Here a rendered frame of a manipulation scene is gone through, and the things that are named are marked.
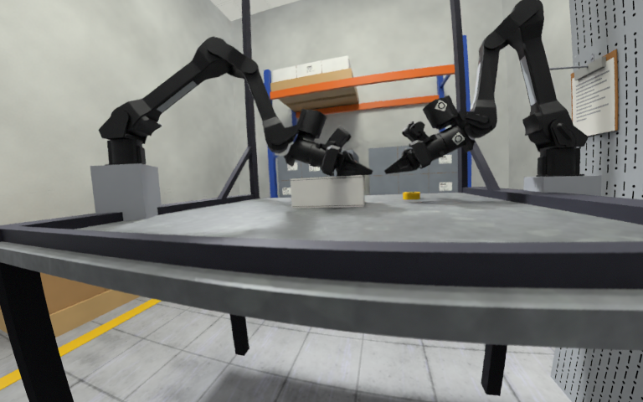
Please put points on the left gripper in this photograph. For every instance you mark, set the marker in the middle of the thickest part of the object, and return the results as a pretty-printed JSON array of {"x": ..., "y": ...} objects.
[{"x": 409, "y": 162}]

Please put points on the brown clipboard with paper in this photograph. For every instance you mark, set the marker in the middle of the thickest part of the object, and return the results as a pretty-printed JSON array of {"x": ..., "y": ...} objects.
[{"x": 594, "y": 66}]

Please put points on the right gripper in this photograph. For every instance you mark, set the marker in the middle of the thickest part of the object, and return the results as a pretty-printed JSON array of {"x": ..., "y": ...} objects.
[{"x": 342, "y": 162}]

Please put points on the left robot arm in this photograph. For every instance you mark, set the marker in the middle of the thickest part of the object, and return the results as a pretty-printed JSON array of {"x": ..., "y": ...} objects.
[{"x": 550, "y": 123}]

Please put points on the white sheet of paper with printed lines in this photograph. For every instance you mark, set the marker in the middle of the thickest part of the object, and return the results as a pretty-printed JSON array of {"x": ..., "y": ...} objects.
[{"x": 594, "y": 101}]

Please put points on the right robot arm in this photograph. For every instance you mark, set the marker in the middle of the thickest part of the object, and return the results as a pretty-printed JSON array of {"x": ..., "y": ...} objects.
[{"x": 213, "y": 58}]

